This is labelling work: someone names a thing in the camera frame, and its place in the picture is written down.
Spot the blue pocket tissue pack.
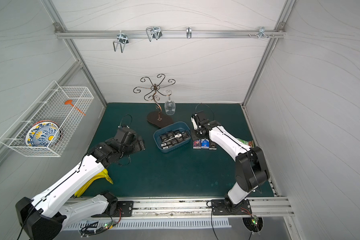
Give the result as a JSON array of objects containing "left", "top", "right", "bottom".
[{"left": 201, "top": 139, "right": 210, "bottom": 149}]

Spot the dark blue tissue pack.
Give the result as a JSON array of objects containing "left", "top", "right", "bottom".
[{"left": 193, "top": 140, "right": 202, "bottom": 149}]

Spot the teal plastic storage box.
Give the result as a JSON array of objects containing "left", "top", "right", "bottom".
[{"left": 153, "top": 122, "right": 191, "bottom": 153}]

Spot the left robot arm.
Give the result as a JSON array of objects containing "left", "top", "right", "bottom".
[{"left": 16, "top": 127, "right": 146, "bottom": 240}]

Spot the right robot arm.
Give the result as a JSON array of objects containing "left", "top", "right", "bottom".
[{"left": 191, "top": 115, "right": 270, "bottom": 206}]

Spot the metal scroll cup stand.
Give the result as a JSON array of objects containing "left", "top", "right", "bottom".
[{"left": 133, "top": 74, "right": 176, "bottom": 129}]

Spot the yellow banana toy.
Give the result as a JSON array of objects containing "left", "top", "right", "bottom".
[{"left": 74, "top": 168, "right": 114, "bottom": 197}]

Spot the green snack bag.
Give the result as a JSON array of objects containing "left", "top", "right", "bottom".
[{"left": 237, "top": 138, "right": 256, "bottom": 148}]

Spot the orange plastic spoon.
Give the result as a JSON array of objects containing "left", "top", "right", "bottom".
[{"left": 65, "top": 100, "right": 86, "bottom": 116}]

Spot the blue yellow patterned plate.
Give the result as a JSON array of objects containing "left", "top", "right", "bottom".
[{"left": 25, "top": 121, "right": 61, "bottom": 147}]

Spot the white vent strip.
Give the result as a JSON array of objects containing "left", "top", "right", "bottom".
[{"left": 55, "top": 218, "right": 232, "bottom": 231}]

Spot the metal hook small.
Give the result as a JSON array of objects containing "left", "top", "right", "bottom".
[{"left": 186, "top": 27, "right": 192, "bottom": 39}]

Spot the metal hook left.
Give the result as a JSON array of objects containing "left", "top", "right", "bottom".
[{"left": 113, "top": 31, "right": 129, "bottom": 53}]

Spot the metal hook centre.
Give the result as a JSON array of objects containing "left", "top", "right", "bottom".
[{"left": 146, "top": 27, "right": 163, "bottom": 42}]

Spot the metal hook right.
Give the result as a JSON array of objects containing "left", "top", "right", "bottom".
[{"left": 248, "top": 27, "right": 274, "bottom": 39}]

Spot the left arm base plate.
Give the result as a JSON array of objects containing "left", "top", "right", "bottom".
[{"left": 92, "top": 201, "right": 134, "bottom": 218}]

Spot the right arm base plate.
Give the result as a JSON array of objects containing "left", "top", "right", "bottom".
[{"left": 207, "top": 199, "right": 252, "bottom": 216}]

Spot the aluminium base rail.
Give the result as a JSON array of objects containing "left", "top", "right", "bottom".
[{"left": 47, "top": 196, "right": 295, "bottom": 222}]

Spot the white wire basket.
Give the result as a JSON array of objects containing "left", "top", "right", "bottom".
[{"left": 0, "top": 81, "right": 94, "bottom": 158}]

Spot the aluminium top rail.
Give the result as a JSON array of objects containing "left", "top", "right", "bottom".
[{"left": 55, "top": 29, "right": 287, "bottom": 40}]

